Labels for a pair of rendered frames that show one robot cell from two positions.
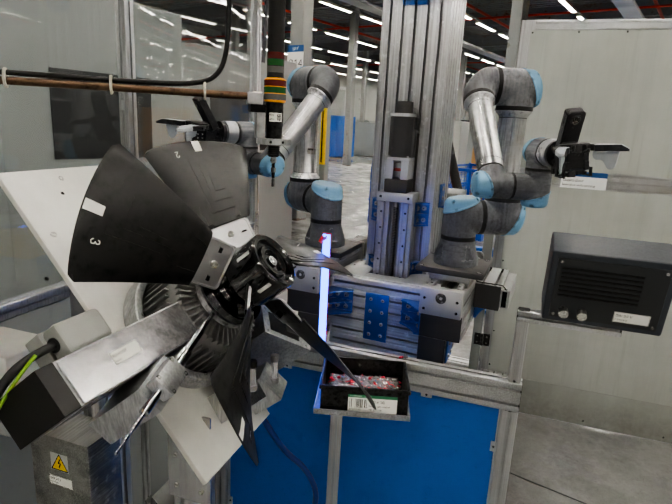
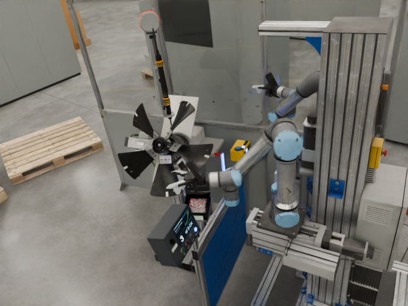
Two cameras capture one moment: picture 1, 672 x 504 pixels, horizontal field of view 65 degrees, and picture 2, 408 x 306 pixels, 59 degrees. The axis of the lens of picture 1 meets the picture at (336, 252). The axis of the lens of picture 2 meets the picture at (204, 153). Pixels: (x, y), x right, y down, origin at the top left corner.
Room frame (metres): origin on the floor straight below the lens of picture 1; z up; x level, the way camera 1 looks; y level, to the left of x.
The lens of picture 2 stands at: (1.65, -1.93, 2.48)
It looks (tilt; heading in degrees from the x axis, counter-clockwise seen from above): 33 degrees down; 100
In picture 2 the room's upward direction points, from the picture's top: 8 degrees counter-clockwise
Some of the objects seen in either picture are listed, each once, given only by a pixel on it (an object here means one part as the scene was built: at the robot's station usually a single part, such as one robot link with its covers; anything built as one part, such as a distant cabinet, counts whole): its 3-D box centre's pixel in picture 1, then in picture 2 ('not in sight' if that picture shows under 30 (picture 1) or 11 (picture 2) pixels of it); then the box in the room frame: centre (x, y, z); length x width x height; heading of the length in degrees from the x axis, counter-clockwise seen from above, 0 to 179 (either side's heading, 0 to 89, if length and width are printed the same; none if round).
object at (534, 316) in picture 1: (567, 321); not in sight; (1.23, -0.58, 1.04); 0.24 x 0.03 x 0.03; 72
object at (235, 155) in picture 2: not in sight; (240, 151); (1.52, 0.30, 1.02); 0.16 x 0.10 x 0.11; 72
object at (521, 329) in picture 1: (519, 345); (193, 237); (1.26, -0.48, 0.96); 0.03 x 0.03 x 0.20; 72
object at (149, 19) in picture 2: not in sight; (149, 22); (0.88, 0.83, 1.88); 0.16 x 0.07 x 0.16; 17
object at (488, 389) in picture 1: (355, 362); (223, 206); (1.40, -0.07, 0.82); 0.90 x 0.04 x 0.08; 72
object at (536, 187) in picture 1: (530, 187); (231, 192); (1.51, -0.54, 1.34); 0.11 x 0.08 x 0.11; 93
